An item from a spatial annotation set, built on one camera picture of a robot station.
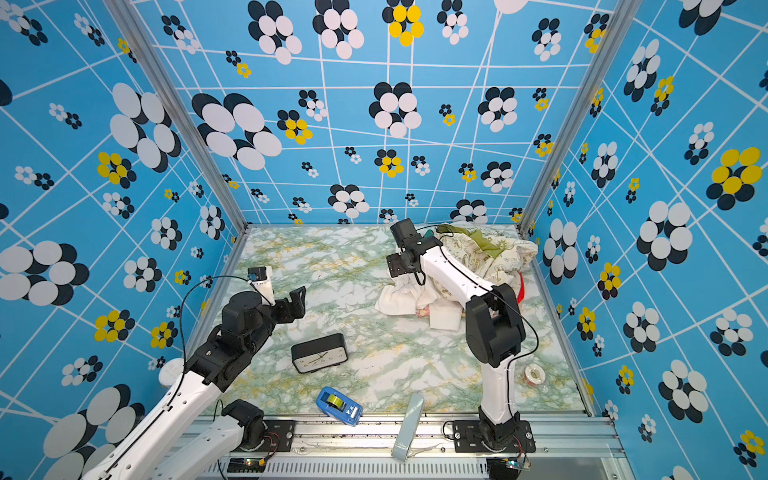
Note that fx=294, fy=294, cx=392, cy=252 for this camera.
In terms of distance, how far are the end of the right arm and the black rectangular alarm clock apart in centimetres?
25

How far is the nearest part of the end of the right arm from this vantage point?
0.67 metres

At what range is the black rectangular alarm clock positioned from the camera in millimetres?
803
